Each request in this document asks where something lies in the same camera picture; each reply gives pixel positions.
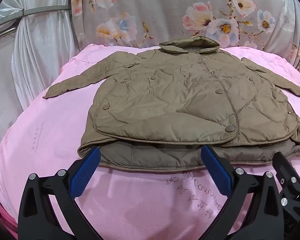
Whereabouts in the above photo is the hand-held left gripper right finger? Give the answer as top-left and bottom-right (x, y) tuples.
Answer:
(201, 145), (285, 240)

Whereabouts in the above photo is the curved metal rail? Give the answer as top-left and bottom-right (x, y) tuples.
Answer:
(0, 5), (72, 23)

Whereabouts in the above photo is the white satin curtain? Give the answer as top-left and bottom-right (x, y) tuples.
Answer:
(0, 0), (87, 153)

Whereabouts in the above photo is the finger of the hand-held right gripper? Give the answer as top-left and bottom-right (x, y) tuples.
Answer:
(272, 151), (300, 200)
(279, 191), (300, 232)

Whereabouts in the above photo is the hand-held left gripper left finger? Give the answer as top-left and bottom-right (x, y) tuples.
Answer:
(17, 146), (108, 240)

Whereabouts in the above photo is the olive quilted jacket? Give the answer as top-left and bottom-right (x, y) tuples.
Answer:
(42, 35), (300, 172)

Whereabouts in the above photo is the dark pink cloth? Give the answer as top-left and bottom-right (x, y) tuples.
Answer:
(0, 185), (18, 237)

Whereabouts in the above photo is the pink bed sheet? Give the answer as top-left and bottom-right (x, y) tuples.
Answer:
(0, 44), (300, 240)

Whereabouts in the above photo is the grey floral curtain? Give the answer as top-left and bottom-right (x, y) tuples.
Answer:
(70, 0), (300, 72)

